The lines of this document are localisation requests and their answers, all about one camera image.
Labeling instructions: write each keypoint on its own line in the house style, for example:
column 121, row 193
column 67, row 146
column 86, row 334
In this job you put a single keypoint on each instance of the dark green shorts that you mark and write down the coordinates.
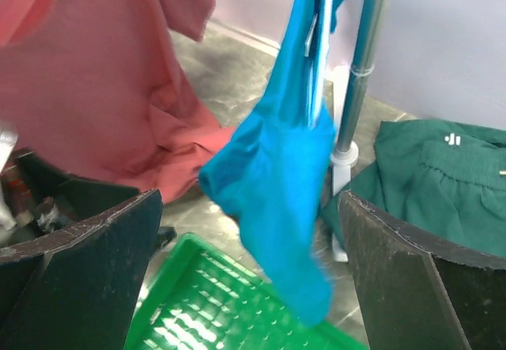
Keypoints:
column 446, row 178

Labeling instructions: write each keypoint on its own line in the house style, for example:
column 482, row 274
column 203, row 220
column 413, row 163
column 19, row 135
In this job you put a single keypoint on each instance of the light blue wire hanger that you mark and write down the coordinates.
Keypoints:
column 317, row 47

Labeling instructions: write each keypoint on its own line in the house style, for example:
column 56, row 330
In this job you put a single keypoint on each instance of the green plastic tray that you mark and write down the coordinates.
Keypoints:
column 200, row 298

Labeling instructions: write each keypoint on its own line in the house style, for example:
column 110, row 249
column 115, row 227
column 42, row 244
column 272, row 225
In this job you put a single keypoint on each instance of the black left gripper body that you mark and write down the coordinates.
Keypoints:
column 38, row 200

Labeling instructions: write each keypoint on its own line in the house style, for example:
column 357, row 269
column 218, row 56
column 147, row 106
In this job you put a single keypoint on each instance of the dusty red t shirt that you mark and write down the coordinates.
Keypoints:
column 95, row 88

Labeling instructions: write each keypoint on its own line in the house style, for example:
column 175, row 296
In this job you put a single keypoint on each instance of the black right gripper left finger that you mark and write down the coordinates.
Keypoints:
column 77, row 288

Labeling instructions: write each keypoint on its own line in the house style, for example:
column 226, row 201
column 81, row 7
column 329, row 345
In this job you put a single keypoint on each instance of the white metal clothes rack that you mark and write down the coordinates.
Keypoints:
column 350, row 86

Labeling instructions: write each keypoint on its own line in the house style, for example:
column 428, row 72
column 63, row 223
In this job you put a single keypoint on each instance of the blue t shirt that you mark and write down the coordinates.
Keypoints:
column 269, row 177

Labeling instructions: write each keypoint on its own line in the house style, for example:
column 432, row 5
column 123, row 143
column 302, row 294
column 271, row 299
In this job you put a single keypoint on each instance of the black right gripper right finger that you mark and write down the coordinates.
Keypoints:
column 417, row 290

